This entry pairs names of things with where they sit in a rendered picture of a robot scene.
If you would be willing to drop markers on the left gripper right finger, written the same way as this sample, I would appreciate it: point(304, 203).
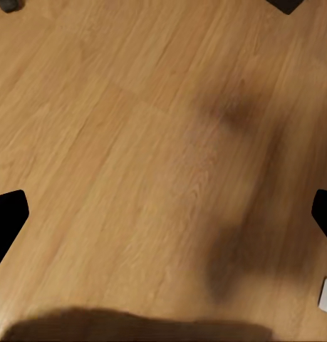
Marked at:
point(319, 209)

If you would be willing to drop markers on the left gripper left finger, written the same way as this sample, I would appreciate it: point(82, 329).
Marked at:
point(14, 212)

